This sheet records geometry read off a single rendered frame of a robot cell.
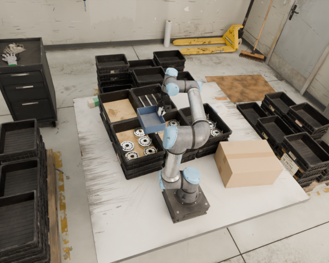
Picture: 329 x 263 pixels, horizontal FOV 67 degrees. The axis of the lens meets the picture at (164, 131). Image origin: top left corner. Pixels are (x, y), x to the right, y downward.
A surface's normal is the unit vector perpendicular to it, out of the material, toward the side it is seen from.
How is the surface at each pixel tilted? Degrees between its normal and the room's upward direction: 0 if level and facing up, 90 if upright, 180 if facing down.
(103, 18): 90
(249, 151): 0
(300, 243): 0
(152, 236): 0
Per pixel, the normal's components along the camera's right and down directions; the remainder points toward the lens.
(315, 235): 0.11, -0.70
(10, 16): 0.33, 0.69
